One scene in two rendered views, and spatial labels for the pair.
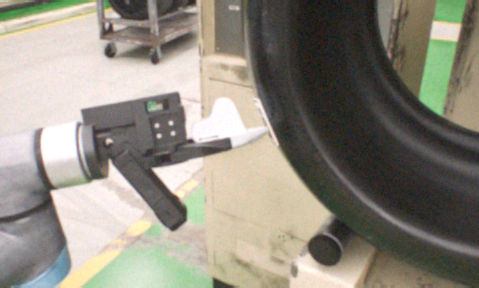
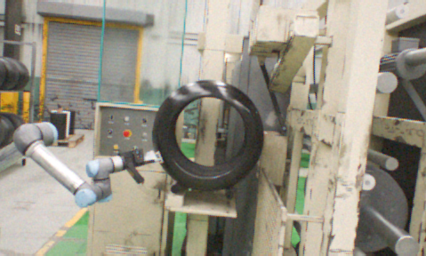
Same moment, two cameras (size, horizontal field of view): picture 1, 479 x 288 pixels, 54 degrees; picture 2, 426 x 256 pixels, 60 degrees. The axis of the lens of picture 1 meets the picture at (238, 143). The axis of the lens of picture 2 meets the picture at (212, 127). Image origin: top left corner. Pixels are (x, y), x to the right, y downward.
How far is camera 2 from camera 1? 1.38 m
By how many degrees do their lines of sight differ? 36
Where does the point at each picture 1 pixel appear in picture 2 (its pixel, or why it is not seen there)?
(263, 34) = (161, 136)
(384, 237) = (189, 180)
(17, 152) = (108, 162)
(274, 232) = (126, 234)
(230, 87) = not seen: hidden behind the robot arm
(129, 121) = (131, 156)
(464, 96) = (198, 157)
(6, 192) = (105, 172)
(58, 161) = (117, 164)
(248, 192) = (114, 216)
